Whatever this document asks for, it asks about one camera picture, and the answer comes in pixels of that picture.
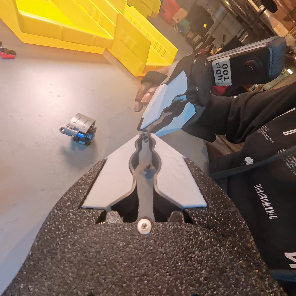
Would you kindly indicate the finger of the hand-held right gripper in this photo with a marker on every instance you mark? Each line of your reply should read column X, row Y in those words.
column 166, row 97
column 182, row 118

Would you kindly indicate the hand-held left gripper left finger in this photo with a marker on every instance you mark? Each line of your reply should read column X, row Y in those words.
column 111, row 180

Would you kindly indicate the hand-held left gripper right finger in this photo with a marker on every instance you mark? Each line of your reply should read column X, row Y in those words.
column 178, row 180

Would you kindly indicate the grey black wheel assembly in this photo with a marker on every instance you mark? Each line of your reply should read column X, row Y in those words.
column 81, row 124

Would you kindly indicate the person's right forearm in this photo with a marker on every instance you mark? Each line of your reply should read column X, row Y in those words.
column 242, row 111

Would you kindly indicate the grey desk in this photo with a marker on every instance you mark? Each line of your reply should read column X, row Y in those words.
column 46, row 92

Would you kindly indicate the person's right hand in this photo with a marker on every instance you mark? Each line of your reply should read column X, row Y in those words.
column 143, row 97

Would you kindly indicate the person's black printed sweatshirt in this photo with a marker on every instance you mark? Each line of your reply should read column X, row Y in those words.
column 266, row 185

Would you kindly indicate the stacked yellow bins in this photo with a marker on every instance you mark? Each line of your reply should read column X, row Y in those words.
column 138, row 7

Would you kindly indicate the yellow bin with divider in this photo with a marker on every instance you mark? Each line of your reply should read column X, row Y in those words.
column 57, row 30

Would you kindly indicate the pile of small brick pins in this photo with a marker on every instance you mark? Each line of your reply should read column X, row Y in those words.
column 7, row 52

